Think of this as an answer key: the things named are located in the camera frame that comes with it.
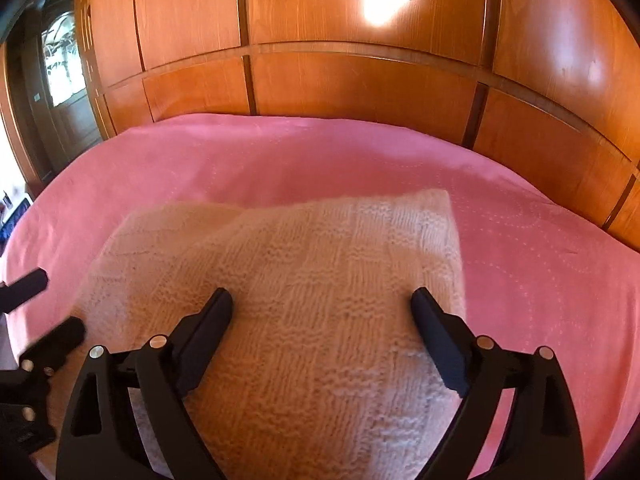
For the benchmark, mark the white knitted blanket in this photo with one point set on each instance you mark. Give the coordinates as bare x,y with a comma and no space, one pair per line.
310,310

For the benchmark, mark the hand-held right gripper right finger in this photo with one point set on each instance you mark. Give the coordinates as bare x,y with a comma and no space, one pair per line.
434,327

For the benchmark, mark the dark wooden glazed door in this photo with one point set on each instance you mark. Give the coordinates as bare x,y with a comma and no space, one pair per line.
65,70

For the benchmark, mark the pink bed blanket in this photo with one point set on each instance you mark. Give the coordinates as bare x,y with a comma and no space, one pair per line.
525,270

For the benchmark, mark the wooden panelled wardrobe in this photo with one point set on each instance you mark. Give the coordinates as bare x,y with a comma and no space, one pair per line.
350,35

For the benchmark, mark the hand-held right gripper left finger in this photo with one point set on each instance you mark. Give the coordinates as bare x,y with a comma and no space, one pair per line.
216,316

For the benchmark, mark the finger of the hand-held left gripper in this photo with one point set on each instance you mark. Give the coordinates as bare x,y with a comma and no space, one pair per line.
27,287
57,340

